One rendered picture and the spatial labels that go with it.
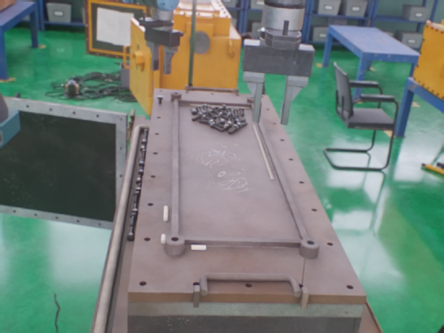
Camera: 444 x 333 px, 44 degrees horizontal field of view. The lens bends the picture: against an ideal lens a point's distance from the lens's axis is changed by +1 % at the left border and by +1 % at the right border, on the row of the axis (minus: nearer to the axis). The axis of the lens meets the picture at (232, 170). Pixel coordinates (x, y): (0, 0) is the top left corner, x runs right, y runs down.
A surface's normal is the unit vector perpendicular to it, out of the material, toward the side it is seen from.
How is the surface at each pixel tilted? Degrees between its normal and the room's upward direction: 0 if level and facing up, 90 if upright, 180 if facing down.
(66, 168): 90
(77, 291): 0
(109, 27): 90
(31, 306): 0
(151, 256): 0
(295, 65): 90
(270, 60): 90
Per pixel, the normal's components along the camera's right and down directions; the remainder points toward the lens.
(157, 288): 0.09, -0.90
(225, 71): 0.12, 0.43
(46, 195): -0.14, 0.40
